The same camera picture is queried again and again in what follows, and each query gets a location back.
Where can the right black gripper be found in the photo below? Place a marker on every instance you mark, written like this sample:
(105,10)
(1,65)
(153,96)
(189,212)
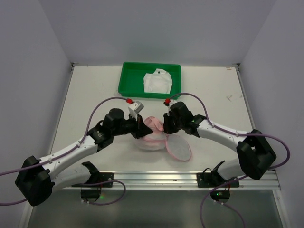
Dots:
(167,124)

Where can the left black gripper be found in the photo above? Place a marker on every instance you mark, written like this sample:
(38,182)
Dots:
(138,126)

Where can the pink bra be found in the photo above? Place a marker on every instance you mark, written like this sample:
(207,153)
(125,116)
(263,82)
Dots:
(154,124)

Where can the white mesh laundry bag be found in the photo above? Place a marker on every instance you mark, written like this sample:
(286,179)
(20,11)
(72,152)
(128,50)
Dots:
(176,146)

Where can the white bra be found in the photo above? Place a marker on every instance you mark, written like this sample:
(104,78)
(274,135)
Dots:
(160,81)

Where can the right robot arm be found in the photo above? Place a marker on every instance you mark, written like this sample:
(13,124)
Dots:
(255,155)

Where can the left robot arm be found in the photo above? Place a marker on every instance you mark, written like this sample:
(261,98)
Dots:
(39,178)

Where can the green plastic tray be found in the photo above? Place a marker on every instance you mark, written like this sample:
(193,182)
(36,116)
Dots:
(131,82)

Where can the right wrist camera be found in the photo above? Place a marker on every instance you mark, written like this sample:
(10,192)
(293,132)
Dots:
(168,103)

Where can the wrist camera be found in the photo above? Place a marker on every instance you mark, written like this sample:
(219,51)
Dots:
(168,103)
(135,108)

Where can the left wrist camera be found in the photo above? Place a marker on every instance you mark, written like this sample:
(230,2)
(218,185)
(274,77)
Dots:
(135,108)

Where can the aluminium mounting rail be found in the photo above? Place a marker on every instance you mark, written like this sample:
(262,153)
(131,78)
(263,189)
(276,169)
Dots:
(165,180)

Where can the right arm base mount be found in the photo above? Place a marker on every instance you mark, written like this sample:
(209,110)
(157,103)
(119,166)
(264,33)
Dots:
(211,183)

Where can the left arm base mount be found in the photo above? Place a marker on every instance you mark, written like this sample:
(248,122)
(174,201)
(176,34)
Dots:
(97,185)

